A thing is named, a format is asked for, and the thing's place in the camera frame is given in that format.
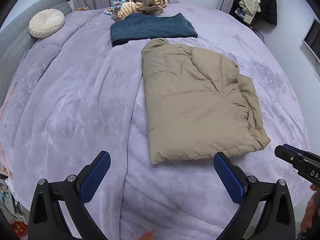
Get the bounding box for person's right hand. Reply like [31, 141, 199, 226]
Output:
[300, 193, 319, 232]

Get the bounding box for person's left hand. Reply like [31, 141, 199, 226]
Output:
[138, 230, 155, 240]

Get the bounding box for wall mounted monitor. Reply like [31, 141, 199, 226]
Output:
[303, 19, 320, 61]

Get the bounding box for round white pleated cushion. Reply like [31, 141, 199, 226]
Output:
[28, 9, 65, 38]

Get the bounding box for grey quilted headboard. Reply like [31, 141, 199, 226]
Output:
[0, 0, 72, 103]

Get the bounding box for brown and striped clothes pile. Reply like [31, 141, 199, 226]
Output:
[104, 0, 169, 22]

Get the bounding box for beige puffer jacket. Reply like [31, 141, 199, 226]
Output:
[142, 38, 270, 164]

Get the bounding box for beige striped hanging garment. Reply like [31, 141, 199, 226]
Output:
[239, 0, 261, 24]

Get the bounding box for folded blue jeans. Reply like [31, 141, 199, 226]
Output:
[110, 12, 198, 47]

